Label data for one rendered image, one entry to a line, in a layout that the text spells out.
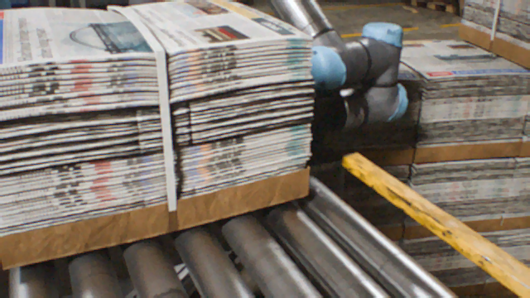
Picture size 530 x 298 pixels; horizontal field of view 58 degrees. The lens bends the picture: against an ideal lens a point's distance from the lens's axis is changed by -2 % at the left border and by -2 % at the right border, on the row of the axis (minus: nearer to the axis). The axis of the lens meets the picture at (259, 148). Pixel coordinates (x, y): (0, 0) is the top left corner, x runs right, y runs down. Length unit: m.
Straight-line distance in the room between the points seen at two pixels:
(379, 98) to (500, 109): 0.45
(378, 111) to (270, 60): 0.42
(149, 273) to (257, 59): 0.27
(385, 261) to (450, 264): 0.93
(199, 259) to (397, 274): 0.22
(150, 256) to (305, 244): 0.18
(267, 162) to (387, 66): 0.38
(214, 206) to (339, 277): 0.18
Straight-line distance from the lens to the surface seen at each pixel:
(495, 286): 1.64
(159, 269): 0.56
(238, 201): 0.61
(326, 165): 0.78
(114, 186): 0.56
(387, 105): 0.95
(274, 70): 0.56
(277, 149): 0.61
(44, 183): 0.55
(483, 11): 1.52
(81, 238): 0.58
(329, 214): 0.66
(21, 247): 0.58
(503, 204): 1.46
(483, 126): 1.30
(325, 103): 0.89
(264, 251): 0.57
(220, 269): 0.55
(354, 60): 0.84
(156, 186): 0.57
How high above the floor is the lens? 1.15
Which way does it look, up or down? 25 degrees down
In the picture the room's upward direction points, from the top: straight up
